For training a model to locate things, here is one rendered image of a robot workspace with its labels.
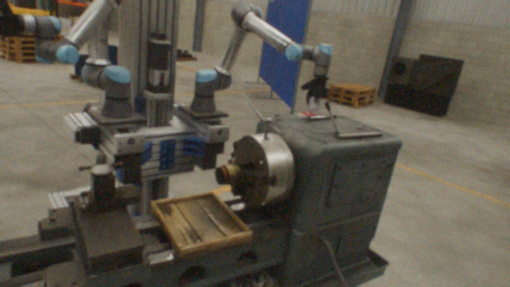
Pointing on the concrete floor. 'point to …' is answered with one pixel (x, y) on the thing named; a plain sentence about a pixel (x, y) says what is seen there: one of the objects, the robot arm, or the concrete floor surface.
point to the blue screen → (284, 66)
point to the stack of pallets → (21, 48)
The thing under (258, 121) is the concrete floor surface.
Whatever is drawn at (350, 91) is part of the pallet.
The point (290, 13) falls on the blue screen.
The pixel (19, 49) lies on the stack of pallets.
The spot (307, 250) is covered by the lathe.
